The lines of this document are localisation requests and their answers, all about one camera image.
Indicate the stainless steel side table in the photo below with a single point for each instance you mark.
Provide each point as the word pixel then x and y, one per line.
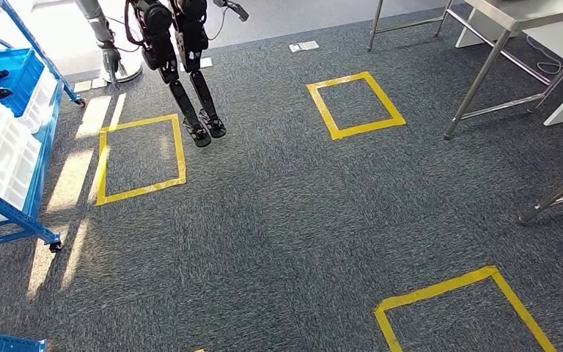
pixel 529 12

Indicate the blue plastic crate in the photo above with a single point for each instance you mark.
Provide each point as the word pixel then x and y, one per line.
pixel 24 73

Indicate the black humanoid robot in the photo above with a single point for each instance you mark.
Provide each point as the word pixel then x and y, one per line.
pixel 157 39

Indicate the white floor socket plate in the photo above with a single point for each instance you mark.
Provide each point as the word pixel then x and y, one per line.
pixel 304 46
pixel 206 63

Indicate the small white floor plate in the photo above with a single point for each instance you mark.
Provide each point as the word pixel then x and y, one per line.
pixel 100 83
pixel 82 86

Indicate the large white plastic crate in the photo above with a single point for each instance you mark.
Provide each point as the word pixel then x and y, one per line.
pixel 0 155

